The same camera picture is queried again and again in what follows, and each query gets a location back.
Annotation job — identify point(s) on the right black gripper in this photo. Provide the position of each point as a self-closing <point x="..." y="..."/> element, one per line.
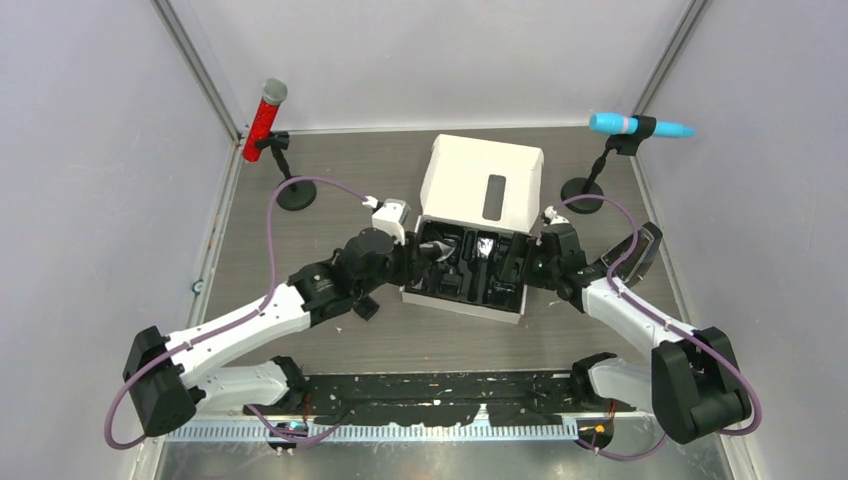
<point x="533" y="246"/>

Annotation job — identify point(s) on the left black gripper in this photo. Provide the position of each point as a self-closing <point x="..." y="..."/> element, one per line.
<point x="408" y="255"/>

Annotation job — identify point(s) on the white hair clipper box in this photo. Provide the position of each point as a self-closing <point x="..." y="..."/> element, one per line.
<point x="477" y="187"/>

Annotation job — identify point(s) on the black silver hair clipper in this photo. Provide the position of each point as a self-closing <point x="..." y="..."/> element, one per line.
<point x="471" y="247"/>

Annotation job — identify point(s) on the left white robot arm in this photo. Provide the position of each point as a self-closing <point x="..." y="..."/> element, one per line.
<point x="170" y="378"/>

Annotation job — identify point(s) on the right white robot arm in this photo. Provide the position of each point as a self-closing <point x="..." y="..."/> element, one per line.
<point x="692" y="383"/>

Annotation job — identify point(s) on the black comb guard right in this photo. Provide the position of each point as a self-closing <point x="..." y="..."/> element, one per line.
<point x="366" y="308"/>

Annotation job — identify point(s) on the black clear-window charger stand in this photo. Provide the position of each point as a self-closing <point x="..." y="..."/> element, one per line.
<point x="635" y="267"/>

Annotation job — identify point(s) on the left black microphone stand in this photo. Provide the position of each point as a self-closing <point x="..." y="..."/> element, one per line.
<point x="293" y="196"/>

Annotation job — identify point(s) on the black microphone stand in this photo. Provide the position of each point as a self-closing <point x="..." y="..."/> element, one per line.
<point x="293" y="196"/>
<point x="583" y="193"/>

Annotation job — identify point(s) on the right black microphone stand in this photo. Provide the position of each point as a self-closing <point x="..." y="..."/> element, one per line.
<point x="583" y="193"/>

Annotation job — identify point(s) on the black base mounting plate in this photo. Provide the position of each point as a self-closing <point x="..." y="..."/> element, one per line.
<point x="511" y="398"/>

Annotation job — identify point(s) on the blue microphone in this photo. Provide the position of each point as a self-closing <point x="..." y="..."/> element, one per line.
<point x="615" y="124"/>

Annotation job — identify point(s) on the red glitter microphone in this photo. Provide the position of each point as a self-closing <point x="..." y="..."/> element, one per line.
<point x="274" y="93"/>

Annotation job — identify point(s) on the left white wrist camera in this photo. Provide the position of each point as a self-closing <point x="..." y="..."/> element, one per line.
<point x="389" y="217"/>

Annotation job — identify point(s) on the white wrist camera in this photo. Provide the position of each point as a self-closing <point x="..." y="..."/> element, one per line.
<point x="389" y="217"/>
<point x="550" y="216"/>

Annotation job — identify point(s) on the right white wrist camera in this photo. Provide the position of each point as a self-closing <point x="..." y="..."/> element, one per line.
<point x="550" y="216"/>

